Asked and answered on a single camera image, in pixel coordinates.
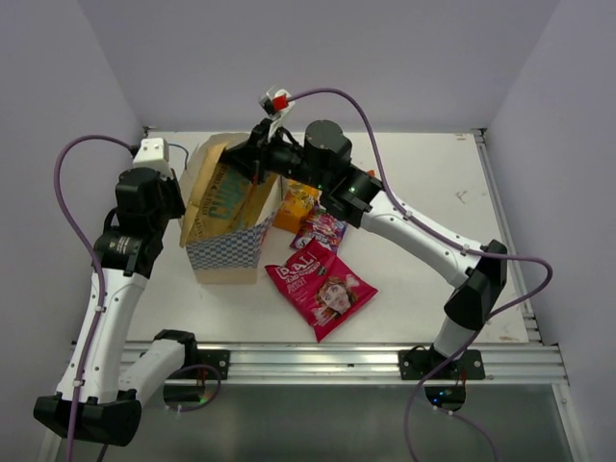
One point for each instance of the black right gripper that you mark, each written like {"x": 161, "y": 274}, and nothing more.
{"x": 250, "y": 158}

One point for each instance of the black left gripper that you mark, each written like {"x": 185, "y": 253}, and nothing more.
{"x": 172, "y": 185}

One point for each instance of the orange yellow candy bag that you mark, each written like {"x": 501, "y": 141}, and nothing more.
{"x": 298, "y": 201}

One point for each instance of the purple Fox's candy bag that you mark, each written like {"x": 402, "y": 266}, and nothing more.
{"x": 320, "y": 227}

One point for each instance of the blue checkered paper bag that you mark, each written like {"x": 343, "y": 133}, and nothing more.
{"x": 233, "y": 258}

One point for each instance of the red crisps bag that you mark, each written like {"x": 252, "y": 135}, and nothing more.
{"x": 321, "y": 287}

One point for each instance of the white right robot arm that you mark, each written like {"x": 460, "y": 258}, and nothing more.
{"x": 477, "y": 272}

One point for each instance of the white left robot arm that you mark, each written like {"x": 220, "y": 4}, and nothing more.
{"x": 96, "y": 401}

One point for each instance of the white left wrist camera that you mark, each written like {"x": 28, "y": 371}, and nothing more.
{"x": 153, "y": 154}

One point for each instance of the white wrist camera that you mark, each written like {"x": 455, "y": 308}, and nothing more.
{"x": 153, "y": 154}
{"x": 277, "y": 104}

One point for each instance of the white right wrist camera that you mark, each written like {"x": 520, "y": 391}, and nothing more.
{"x": 277, "y": 104}

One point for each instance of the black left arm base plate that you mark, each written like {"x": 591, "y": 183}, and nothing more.
{"x": 205, "y": 364}

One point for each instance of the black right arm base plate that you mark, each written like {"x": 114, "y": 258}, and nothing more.
{"x": 418, "y": 362}

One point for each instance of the aluminium table frame rail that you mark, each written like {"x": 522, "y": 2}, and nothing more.
{"x": 215, "y": 313}

